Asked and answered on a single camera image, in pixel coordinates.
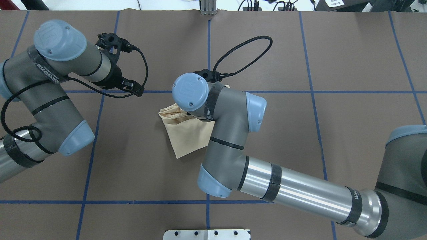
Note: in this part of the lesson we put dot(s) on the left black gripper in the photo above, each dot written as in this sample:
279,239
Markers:
113,77

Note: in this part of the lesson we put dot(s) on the beige long sleeve shirt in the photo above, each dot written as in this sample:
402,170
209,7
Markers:
186,133

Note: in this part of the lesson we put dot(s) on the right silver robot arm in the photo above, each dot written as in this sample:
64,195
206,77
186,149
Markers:
394,210

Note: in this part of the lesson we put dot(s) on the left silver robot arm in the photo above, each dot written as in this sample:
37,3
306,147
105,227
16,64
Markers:
38,116

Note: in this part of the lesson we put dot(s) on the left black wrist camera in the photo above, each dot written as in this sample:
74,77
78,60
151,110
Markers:
112,45

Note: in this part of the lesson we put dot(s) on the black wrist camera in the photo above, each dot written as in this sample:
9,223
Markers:
210,76
112,45

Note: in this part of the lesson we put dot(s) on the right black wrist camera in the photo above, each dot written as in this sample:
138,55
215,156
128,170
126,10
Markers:
210,76

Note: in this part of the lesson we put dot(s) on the white metal base plate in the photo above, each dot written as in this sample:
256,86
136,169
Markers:
213,234

